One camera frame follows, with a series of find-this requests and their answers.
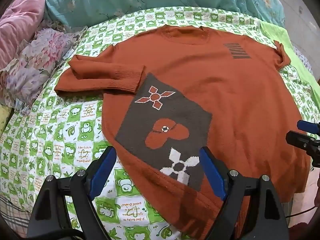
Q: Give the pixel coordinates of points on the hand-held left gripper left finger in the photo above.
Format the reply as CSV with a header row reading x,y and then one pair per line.
x,y
104,170

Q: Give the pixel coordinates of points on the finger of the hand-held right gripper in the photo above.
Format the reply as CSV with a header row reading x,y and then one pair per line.
x,y
298,140
308,126

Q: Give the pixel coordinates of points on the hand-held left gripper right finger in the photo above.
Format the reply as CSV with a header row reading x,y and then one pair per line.
x,y
212,171

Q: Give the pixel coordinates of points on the orange knit sweater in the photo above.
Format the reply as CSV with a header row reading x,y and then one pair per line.
x,y
225,92

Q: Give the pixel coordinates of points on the green checkered bed sheet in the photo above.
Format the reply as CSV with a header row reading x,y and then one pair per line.
x,y
62,130

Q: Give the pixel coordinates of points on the light green cloth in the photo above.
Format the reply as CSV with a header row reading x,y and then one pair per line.
x,y
292,55

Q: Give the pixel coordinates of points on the grey plaid cloth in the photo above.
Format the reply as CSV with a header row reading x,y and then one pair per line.
x,y
12,212

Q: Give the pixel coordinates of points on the yellow floral pillow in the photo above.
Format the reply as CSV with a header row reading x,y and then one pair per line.
x,y
3,120

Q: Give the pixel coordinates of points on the purple floral blanket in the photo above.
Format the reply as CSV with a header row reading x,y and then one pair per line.
x,y
35,65

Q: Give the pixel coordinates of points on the pink quilt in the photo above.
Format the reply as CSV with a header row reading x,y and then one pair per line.
x,y
17,22

